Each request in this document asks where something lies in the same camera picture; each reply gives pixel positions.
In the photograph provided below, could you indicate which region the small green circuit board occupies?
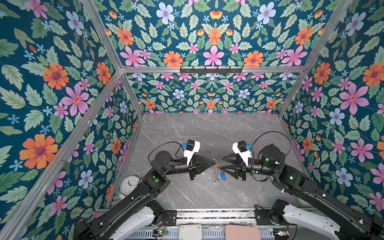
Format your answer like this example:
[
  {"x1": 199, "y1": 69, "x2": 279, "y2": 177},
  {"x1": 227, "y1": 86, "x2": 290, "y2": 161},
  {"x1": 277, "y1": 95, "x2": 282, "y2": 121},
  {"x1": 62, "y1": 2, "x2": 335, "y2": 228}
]
[{"x1": 152, "y1": 230, "x2": 168, "y2": 238}]

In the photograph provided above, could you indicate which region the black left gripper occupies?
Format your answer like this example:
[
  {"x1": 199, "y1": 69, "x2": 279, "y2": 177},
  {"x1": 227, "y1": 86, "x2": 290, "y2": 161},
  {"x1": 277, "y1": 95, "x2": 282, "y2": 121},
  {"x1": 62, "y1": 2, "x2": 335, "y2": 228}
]
[{"x1": 163, "y1": 153, "x2": 217, "y2": 182}]

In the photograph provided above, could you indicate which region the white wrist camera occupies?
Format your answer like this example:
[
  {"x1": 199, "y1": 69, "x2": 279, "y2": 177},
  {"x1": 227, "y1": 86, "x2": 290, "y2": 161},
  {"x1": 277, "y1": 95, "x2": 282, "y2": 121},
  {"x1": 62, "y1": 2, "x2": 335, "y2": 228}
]
[
  {"x1": 182, "y1": 140, "x2": 201, "y2": 166},
  {"x1": 232, "y1": 141, "x2": 252, "y2": 166}
]

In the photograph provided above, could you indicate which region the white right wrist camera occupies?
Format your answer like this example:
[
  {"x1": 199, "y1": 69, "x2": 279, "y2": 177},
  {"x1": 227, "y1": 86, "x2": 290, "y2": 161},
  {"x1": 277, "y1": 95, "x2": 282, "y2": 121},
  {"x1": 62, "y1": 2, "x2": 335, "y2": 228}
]
[{"x1": 232, "y1": 141, "x2": 252, "y2": 166}]

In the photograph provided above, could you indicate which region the black wall hook rack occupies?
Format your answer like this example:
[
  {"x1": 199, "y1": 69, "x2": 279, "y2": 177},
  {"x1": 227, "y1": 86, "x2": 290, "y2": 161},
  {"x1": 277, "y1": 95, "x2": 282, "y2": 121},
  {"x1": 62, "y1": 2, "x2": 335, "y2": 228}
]
[{"x1": 179, "y1": 66, "x2": 243, "y2": 75}]

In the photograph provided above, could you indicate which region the left camera black cable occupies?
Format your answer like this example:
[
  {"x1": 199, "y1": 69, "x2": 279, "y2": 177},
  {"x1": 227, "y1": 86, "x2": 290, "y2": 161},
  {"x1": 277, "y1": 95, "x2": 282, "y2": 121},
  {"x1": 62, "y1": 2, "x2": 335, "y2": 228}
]
[{"x1": 147, "y1": 141, "x2": 185, "y2": 163}]

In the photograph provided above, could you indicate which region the right camera black cable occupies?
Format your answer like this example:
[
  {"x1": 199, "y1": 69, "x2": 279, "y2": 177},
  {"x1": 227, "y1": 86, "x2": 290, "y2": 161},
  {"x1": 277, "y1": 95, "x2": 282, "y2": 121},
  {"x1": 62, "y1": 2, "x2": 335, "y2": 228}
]
[{"x1": 251, "y1": 131, "x2": 293, "y2": 157}]

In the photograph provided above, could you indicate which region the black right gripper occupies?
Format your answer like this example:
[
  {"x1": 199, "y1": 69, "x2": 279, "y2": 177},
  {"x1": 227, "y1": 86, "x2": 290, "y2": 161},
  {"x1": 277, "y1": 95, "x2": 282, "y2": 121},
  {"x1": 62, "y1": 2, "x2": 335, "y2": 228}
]
[{"x1": 220, "y1": 151, "x2": 278, "y2": 182}]

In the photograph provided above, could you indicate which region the white alarm clock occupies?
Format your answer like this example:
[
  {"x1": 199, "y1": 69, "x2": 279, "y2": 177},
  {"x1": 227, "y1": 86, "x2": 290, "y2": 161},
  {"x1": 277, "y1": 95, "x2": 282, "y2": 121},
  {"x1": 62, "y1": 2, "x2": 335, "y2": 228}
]
[{"x1": 120, "y1": 176, "x2": 140, "y2": 196}]

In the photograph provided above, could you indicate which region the silver metal keyring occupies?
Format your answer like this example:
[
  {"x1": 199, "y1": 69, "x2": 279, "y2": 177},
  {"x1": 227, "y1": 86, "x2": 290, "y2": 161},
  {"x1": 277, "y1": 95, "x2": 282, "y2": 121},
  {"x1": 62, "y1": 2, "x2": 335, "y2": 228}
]
[{"x1": 213, "y1": 161, "x2": 220, "y2": 183}]

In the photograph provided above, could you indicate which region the pink plastic box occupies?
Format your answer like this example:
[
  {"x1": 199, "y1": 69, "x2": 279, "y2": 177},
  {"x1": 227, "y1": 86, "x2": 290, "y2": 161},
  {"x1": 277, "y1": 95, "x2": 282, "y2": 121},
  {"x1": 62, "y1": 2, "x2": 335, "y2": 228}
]
[{"x1": 225, "y1": 225, "x2": 262, "y2": 240}]

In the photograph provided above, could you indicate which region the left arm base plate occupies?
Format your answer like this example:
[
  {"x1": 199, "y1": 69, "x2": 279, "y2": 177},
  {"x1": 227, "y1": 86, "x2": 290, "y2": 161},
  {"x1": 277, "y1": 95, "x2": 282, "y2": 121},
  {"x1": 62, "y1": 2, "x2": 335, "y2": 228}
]
[{"x1": 152, "y1": 210, "x2": 178, "y2": 227}]

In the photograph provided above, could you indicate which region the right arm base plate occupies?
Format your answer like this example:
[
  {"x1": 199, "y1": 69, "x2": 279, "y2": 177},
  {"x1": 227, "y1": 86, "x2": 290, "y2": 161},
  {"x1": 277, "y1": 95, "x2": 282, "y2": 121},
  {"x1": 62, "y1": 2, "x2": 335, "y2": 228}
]
[{"x1": 254, "y1": 209, "x2": 278, "y2": 226}]

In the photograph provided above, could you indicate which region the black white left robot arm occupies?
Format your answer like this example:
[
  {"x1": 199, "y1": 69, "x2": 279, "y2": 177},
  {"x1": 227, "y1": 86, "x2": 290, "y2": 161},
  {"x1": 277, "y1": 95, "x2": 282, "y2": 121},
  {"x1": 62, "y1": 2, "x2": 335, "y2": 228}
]
[{"x1": 73, "y1": 151, "x2": 215, "y2": 240}]

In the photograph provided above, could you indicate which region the right small circuit board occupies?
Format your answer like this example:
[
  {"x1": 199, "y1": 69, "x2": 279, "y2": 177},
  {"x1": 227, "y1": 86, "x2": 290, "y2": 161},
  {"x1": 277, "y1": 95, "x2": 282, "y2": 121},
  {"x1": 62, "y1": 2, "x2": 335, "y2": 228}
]
[{"x1": 273, "y1": 229, "x2": 290, "y2": 240}]

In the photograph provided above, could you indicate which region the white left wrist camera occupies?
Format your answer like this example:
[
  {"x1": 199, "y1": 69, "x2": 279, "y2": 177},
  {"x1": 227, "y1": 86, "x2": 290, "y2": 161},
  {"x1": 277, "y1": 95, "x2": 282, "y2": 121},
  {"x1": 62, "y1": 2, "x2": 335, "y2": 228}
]
[{"x1": 182, "y1": 140, "x2": 201, "y2": 166}]

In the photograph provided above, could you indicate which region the camera black cable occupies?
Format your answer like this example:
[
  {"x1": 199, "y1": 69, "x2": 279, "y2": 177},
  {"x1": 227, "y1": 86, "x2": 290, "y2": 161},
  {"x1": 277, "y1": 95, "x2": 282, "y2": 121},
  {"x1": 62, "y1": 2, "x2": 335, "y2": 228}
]
[
  {"x1": 147, "y1": 141, "x2": 185, "y2": 163},
  {"x1": 251, "y1": 131, "x2": 293, "y2": 157}
]

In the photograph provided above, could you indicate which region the white plastic box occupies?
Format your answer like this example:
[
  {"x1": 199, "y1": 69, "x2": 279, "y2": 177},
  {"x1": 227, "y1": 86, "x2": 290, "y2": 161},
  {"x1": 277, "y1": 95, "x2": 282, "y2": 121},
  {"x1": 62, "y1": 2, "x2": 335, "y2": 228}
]
[{"x1": 179, "y1": 224, "x2": 203, "y2": 240}]

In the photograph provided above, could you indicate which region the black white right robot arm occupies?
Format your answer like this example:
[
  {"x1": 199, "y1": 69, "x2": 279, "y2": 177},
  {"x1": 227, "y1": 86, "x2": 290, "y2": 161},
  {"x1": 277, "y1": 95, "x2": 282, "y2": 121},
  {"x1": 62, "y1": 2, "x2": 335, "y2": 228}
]
[{"x1": 221, "y1": 143, "x2": 384, "y2": 240}]

